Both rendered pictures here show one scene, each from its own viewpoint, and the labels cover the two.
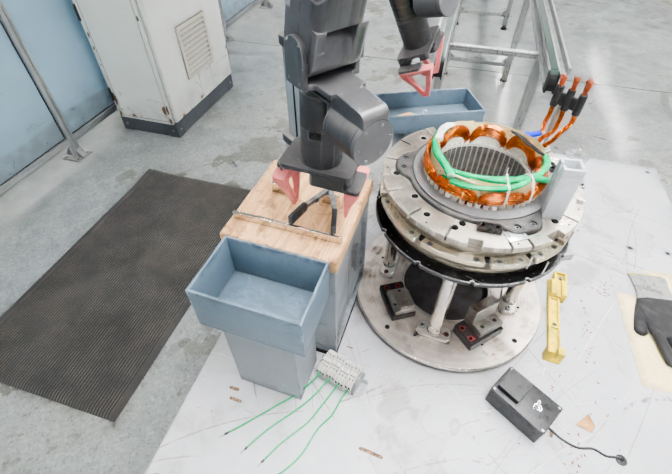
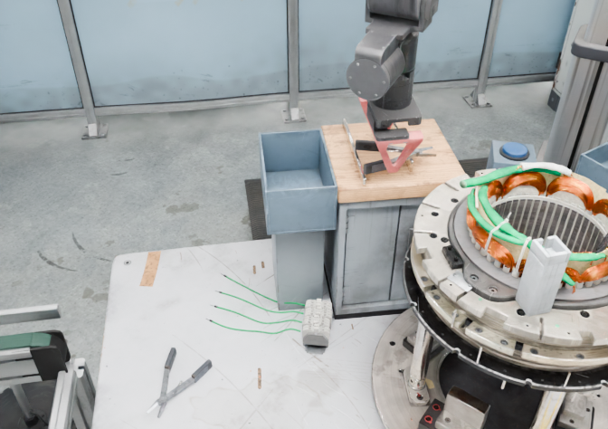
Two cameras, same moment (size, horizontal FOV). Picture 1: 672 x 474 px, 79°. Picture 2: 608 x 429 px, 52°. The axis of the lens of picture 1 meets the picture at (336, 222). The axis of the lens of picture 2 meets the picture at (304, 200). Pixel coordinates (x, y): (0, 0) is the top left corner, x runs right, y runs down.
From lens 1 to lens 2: 65 cm
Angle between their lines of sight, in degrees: 48
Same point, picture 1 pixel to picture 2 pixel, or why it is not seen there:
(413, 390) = (339, 395)
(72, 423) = not seen: hidden behind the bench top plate
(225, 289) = (297, 171)
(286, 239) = (343, 157)
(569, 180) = (535, 259)
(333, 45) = not seen: outside the picture
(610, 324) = not seen: outside the picture
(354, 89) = (385, 33)
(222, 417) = (236, 268)
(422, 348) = (388, 382)
